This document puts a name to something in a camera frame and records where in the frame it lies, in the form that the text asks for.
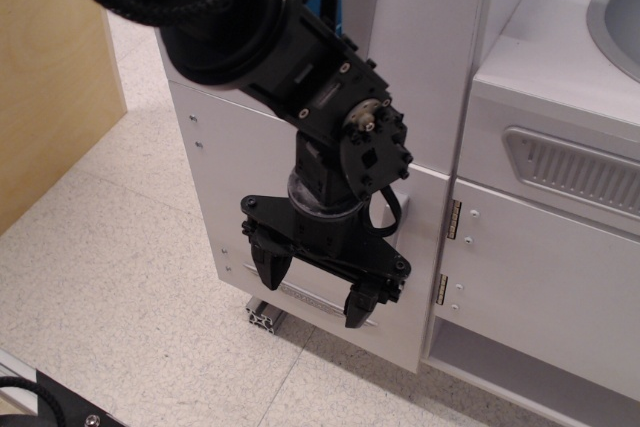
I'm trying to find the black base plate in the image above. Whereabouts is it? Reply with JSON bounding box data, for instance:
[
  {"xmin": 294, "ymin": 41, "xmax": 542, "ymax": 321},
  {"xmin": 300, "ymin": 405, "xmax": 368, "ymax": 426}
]
[{"xmin": 36, "ymin": 371, "xmax": 125, "ymax": 427}]

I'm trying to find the grey vent panel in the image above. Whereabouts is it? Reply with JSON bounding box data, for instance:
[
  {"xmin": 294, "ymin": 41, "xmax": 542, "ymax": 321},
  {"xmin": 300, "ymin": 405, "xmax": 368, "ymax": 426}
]
[{"xmin": 502, "ymin": 126, "xmax": 639, "ymax": 219}]

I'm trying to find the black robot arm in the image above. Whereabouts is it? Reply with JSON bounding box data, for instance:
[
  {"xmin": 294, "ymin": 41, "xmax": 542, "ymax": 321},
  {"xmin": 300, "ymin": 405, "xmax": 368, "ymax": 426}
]
[{"xmin": 93, "ymin": 0, "xmax": 412, "ymax": 328}]

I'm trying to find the grey sink basin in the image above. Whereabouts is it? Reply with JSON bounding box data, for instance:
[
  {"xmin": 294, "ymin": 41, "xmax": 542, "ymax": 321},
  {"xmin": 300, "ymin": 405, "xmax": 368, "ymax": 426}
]
[{"xmin": 586, "ymin": 0, "xmax": 639, "ymax": 82}]

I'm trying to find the light plywood panel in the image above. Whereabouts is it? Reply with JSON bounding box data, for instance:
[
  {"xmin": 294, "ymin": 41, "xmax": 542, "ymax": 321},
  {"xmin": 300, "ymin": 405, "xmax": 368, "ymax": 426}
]
[{"xmin": 1, "ymin": 0, "xmax": 127, "ymax": 231}]

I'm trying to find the white toy fridge cabinet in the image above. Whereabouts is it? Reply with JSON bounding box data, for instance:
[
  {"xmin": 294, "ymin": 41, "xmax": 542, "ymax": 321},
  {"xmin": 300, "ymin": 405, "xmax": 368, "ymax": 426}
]
[{"xmin": 149, "ymin": 0, "xmax": 494, "ymax": 374}]

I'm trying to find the aluminium extrusion foot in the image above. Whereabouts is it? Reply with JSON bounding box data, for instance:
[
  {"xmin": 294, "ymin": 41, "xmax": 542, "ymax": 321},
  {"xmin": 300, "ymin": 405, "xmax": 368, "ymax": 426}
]
[{"xmin": 245, "ymin": 297, "xmax": 287, "ymax": 334}]

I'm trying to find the white toy oven cabinet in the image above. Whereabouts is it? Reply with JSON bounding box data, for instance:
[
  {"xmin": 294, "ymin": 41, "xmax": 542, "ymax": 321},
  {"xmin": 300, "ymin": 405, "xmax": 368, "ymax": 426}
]
[{"xmin": 426, "ymin": 0, "xmax": 639, "ymax": 426}]

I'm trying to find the brass oven hinge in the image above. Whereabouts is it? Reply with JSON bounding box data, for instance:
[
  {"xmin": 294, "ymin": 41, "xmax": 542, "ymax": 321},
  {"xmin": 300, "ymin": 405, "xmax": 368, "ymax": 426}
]
[
  {"xmin": 435, "ymin": 274, "xmax": 448, "ymax": 305},
  {"xmin": 447, "ymin": 199, "xmax": 462, "ymax": 240}
]

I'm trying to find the white low fridge door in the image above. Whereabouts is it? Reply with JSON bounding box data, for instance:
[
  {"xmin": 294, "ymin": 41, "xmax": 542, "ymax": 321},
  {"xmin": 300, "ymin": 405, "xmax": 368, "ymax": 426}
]
[{"xmin": 169, "ymin": 82, "xmax": 449, "ymax": 372}]

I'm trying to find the aluminium rail bottom left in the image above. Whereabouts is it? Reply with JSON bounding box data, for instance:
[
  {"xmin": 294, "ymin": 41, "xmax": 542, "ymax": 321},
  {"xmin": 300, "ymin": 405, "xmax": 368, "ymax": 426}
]
[{"xmin": 0, "ymin": 349, "xmax": 38, "ymax": 414}]

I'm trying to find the upper brass oven hinge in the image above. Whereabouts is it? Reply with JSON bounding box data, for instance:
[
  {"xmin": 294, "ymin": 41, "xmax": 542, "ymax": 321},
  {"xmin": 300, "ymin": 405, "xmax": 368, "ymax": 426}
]
[{"xmin": 447, "ymin": 199, "xmax": 462, "ymax": 240}]

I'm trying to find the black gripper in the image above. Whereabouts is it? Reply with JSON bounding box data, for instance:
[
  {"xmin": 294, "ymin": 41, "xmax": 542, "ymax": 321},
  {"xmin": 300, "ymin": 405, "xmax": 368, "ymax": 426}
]
[{"xmin": 240, "ymin": 193, "xmax": 411, "ymax": 329}]

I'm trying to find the lower brass oven hinge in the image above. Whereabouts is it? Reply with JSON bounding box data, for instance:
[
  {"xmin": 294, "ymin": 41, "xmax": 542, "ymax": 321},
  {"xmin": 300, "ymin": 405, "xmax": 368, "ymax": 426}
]
[{"xmin": 435, "ymin": 274, "xmax": 448, "ymax": 305}]

